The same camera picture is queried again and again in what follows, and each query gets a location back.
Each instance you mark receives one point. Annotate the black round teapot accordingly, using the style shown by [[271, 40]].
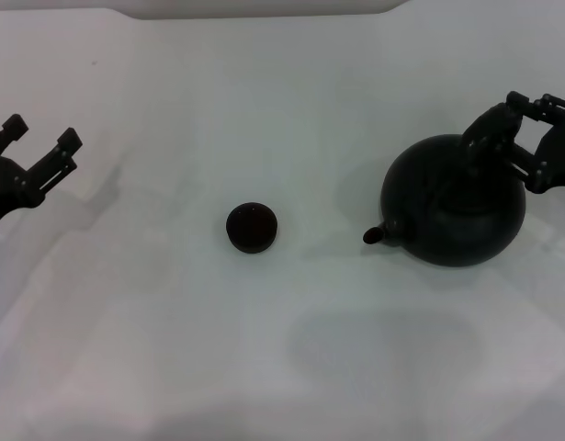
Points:
[[447, 216]]

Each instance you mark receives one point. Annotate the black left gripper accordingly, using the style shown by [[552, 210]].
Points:
[[4, 188]]

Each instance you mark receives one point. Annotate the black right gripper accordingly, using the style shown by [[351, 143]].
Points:
[[562, 156]]

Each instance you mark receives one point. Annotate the small dark teacup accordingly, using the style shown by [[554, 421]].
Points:
[[252, 227]]

